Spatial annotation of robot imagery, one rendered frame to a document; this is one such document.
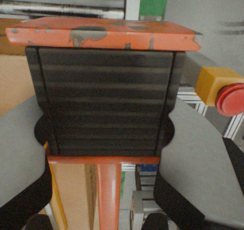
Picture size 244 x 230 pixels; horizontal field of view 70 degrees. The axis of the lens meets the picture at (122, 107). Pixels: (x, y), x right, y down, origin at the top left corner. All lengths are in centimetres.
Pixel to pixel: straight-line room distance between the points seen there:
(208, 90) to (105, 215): 31
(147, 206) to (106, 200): 56
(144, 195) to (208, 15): 120
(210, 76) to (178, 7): 101
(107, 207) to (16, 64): 21
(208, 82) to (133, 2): 43
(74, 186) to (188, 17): 126
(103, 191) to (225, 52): 149
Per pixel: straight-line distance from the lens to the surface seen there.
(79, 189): 43
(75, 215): 53
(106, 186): 17
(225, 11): 151
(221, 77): 41
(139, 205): 74
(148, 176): 82
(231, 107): 40
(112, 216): 21
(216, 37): 152
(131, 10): 73
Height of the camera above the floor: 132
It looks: 58 degrees down
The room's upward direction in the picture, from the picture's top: 177 degrees clockwise
